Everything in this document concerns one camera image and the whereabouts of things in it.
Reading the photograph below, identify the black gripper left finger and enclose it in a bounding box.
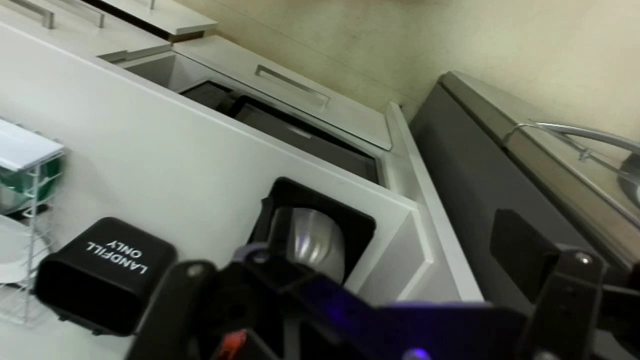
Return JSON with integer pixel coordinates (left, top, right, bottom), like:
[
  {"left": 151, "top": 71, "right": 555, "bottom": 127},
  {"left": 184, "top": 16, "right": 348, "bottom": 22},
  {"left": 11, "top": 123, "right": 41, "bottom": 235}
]
[{"left": 125, "top": 241, "right": 276, "bottom": 360}]

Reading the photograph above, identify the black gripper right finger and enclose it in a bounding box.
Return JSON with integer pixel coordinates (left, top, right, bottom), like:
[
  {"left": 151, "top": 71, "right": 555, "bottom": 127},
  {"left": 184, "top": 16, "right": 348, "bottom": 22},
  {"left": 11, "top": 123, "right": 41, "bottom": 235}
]
[{"left": 488, "top": 207, "right": 610, "bottom": 360}]

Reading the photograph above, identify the black landfill only bin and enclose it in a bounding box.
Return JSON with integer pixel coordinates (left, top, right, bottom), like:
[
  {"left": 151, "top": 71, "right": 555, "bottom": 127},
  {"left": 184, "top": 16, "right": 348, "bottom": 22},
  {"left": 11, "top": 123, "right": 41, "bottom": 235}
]
[{"left": 31, "top": 216, "right": 180, "bottom": 337}]

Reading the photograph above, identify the stainless steel refrigerator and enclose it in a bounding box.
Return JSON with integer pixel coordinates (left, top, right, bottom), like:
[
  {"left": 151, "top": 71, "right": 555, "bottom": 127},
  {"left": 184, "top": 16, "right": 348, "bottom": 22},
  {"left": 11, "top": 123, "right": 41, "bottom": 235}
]
[{"left": 408, "top": 70, "right": 640, "bottom": 360}]

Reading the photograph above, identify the glass container green lid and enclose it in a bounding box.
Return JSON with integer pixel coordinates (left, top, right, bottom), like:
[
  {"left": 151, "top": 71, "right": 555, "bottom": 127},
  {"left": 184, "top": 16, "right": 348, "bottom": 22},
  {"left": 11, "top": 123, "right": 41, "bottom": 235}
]
[{"left": 0, "top": 157, "right": 65, "bottom": 216}]

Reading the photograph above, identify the black coffee maker machine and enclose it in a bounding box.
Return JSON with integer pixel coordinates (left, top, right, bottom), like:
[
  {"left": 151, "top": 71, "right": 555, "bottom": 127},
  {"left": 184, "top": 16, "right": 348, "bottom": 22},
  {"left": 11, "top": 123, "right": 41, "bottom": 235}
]
[{"left": 245, "top": 175, "right": 379, "bottom": 296}]

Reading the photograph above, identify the built-in black steel microwave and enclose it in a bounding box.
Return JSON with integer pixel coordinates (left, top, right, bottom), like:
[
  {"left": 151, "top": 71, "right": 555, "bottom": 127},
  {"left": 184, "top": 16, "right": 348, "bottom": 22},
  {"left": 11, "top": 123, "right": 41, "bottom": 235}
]
[{"left": 178, "top": 77, "right": 384, "bottom": 185}]

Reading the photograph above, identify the steel coffee carafe black handle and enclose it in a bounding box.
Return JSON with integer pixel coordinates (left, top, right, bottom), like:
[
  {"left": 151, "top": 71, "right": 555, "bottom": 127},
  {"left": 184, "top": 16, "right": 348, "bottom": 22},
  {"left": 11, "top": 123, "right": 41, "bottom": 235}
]
[{"left": 266, "top": 205, "right": 350, "bottom": 283}]

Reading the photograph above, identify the white drawer steel handle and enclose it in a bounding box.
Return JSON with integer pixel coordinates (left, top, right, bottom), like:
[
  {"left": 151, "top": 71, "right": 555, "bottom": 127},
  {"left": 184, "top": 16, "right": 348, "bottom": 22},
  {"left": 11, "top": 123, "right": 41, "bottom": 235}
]
[
  {"left": 0, "top": 0, "right": 136, "bottom": 66},
  {"left": 38, "top": 0, "right": 173, "bottom": 62},
  {"left": 169, "top": 32, "right": 395, "bottom": 154},
  {"left": 97, "top": 0, "right": 220, "bottom": 43}
]

